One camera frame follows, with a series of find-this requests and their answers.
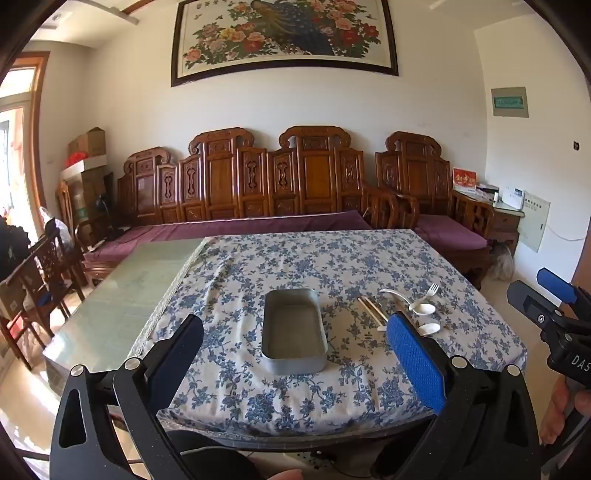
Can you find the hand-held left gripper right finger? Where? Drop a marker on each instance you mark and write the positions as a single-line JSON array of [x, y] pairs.
[[415, 360]]

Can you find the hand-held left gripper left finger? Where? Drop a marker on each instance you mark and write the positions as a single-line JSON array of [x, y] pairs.
[[184, 350]]

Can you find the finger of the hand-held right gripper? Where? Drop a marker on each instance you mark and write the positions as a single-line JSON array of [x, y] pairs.
[[554, 284], [526, 300]]

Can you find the white plastic spoon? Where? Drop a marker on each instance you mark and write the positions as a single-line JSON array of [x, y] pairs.
[[429, 328], [425, 309]]

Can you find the white plastic fork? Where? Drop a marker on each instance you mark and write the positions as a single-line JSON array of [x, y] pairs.
[[432, 290]]

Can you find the rectangular metal tray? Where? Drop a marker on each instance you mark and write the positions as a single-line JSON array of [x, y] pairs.
[[291, 330]]

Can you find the person's right hand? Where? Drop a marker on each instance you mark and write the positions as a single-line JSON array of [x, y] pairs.
[[554, 415]]

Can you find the grey fluffy bundle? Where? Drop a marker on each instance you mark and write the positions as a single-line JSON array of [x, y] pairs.
[[502, 261]]

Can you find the wooden side table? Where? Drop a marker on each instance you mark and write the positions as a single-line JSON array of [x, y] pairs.
[[505, 226]]

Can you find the white tabletop device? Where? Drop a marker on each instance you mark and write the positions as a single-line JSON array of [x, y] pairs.
[[513, 197]]

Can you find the purple armchair cushion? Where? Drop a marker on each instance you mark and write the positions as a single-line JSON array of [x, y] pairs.
[[450, 233]]

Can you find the person's dark pants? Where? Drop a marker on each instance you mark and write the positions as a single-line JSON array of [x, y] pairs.
[[217, 457]]

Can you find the long purple bench cushion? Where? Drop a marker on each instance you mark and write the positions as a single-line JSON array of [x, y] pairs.
[[221, 228]]

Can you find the blue floral tablecloth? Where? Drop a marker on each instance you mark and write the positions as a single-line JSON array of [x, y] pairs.
[[286, 258]]

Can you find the dark wooden dining chair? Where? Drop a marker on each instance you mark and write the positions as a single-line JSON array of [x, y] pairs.
[[51, 263], [18, 300]]

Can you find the carved wooden armchair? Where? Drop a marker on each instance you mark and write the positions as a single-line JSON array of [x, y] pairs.
[[415, 170]]

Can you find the clear plastic bag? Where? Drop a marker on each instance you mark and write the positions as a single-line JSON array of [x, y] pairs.
[[57, 228]]

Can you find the carved wooden sofa bench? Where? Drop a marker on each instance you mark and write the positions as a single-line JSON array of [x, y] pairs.
[[231, 180]]

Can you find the large brown cardboard box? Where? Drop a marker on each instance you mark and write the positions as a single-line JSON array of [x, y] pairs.
[[90, 191]]

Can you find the carved wooden chair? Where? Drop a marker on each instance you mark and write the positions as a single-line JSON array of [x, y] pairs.
[[64, 203]]

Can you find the white lidded box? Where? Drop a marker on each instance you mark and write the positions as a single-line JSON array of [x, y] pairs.
[[85, 167]]

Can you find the red decoration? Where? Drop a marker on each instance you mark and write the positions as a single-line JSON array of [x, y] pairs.
[[76, 159]]

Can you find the framed peacock flower painting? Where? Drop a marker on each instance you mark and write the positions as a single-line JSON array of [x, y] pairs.
[[286, 41]]

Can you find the white wall electrical panel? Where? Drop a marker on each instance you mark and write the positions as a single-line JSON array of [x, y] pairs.
[[533, 224]]

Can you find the wooden door frame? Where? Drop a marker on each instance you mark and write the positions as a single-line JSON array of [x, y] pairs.
[[39, 138]]

